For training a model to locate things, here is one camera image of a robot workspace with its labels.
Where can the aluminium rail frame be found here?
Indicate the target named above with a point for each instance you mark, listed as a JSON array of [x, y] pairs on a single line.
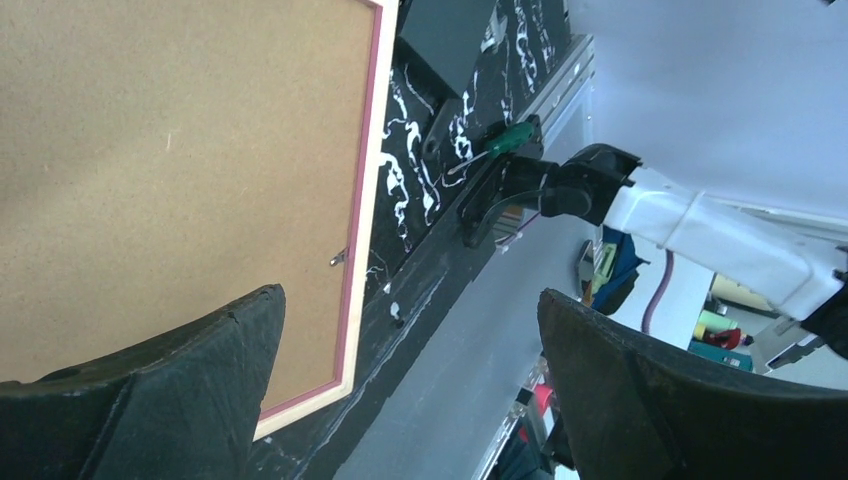
[[564, 104]]

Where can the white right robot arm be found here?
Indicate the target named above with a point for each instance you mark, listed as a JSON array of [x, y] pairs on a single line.
[[802, 277]]

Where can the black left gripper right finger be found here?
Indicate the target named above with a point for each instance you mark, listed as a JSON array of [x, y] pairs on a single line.
[[635, 407]]

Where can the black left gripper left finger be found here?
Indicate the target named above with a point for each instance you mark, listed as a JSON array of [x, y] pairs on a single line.
[[182, 405]]

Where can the green handled screwdriver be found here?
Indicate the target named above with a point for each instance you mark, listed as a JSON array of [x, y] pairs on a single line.
[[511, 139]]

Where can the pink picture frame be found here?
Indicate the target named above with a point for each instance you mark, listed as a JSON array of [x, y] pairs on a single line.
[[162, 158]]

